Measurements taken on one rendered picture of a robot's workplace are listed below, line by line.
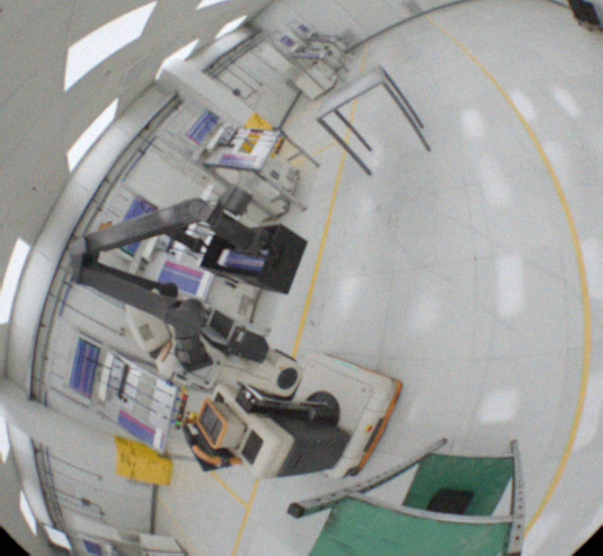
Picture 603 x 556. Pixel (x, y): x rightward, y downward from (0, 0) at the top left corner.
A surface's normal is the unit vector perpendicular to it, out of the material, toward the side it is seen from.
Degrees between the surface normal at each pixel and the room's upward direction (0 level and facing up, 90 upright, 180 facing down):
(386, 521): 0
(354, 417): 0
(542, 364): 0
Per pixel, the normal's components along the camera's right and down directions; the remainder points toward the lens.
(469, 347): -0.69, -0.46
